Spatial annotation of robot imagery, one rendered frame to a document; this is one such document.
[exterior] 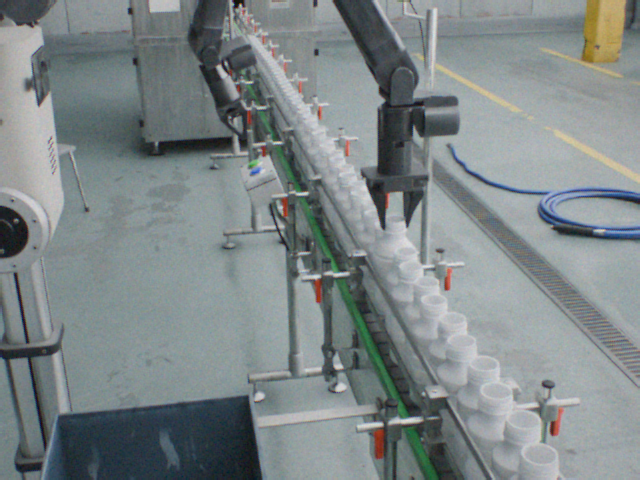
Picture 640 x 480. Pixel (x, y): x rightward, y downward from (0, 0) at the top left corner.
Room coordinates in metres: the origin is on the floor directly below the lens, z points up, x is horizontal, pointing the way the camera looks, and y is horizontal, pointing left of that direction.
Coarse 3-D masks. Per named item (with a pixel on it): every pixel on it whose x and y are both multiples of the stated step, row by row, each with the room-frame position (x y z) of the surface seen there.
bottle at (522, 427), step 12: (516, 420) 0.73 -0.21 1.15; (528, 420) 0.73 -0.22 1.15; (540, 420) 0.71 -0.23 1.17; (504, 432) 0.72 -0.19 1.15; (516, 432) 0.70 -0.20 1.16; (528, 432) 0.70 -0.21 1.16; (540, 432) 0.71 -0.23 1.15; (504, 444) 0.72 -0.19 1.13; (516, 444) 0.70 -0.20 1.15; (492, 456) 0.72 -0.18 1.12; (504, 456) 0.71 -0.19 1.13; (516, 456) 0.70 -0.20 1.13; (492, 468) 0.72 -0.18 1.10; (504, 468) 0.70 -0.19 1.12; (516, 468) 0.69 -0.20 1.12
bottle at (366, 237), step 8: (368, 216) 1.35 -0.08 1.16; (376, 216) 1.34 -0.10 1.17; (368, 224) 1.35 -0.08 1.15; (360, 232) 1.37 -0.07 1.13; (368, 232) 1.35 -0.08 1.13; (360, 240) 1.35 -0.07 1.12; (368, 240) 1.34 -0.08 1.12; (368, 248) 1.33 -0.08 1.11; (368, 256) 1.33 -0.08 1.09; (368, 272) 1.33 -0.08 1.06; (368, 280) 1.33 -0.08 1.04; (368, 288) 1.33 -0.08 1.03
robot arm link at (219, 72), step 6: (222, 60) 1.84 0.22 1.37; (228, 60) 1.84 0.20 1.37; (204, 66) 1.82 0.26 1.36; (216, 66) 1.82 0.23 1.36; (222, 66) 1.83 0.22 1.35; (204, 72) 1.82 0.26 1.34; (210, 72) 1.82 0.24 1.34; (216, 72) 1.82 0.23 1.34; (222, 72) 1.83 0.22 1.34; (228, 72) 1.84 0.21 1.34; (204, 78) 1.84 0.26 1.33; (210, 78) 1.82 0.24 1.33; (216, 78) 1.82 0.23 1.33; (222, 78) 1.82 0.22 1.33
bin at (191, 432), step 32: (64, 416) 1.06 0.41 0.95; (96, 416) 1.07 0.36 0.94; (128, 416) 1.08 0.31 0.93; (160, 416) 1.09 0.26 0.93; (192, 416) 1.10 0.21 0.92; (224, 416) 1.10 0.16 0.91; (256, 416) 1.05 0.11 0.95; (288, 416) 1.07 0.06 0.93; (320, 416) 1.07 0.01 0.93; (352, 416) 1.07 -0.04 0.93; (64, 448) 1.06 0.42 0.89; (96, 448) 1.07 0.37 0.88; (128, 448) 1.08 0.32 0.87; (160, 448) 1.09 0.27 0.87; (192, 448) 1.09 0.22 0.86; (224, 448) 1.10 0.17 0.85; (256, 448) 1.00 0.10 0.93
